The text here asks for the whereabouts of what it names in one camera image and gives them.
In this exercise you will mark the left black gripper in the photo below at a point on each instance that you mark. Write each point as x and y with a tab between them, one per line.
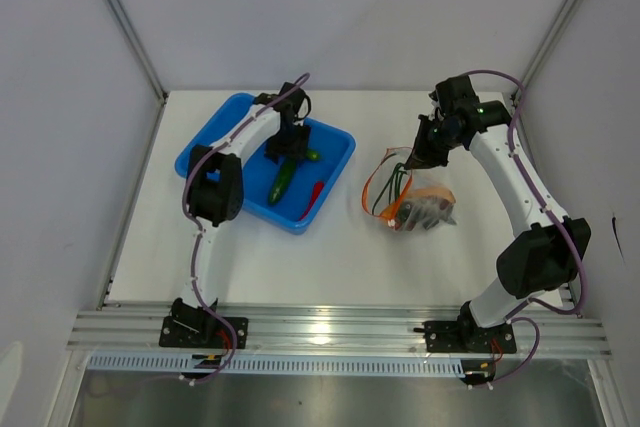
296	151

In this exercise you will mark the red chili pepper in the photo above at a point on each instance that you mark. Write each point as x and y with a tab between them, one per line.
310	208

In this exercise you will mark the light green pepper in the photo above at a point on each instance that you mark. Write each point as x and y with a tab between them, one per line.
313	155

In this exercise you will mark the grey toy fish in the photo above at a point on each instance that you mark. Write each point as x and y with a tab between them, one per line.
424	213

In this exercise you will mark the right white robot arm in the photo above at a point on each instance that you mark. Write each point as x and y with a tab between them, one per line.
548	246

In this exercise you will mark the blue plastic bin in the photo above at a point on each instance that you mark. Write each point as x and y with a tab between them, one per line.
334	145

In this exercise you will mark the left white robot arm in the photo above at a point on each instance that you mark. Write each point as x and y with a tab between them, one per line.
214	192

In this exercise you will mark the dark green cucumber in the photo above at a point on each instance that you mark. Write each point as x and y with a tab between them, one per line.
281	181

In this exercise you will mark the orange purple sweet potato slice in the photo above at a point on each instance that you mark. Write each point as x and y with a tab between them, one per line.
389	212

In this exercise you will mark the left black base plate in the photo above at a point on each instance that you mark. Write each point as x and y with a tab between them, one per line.
209	335

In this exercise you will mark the green spring onion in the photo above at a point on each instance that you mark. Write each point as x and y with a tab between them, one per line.
392	188

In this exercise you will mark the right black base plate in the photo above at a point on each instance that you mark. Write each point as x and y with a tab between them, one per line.
442	336

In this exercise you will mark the clear zip top bag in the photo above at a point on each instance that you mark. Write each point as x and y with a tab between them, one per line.
417	179

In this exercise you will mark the slotted cable duct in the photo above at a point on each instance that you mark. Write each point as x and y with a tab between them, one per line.
278	365

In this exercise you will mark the aluminium rail frame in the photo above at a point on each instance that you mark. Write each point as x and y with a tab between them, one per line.
332	330

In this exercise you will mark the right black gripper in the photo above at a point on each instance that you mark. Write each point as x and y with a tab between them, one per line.
422	157

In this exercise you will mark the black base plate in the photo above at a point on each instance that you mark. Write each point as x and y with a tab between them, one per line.
209	335
442	336

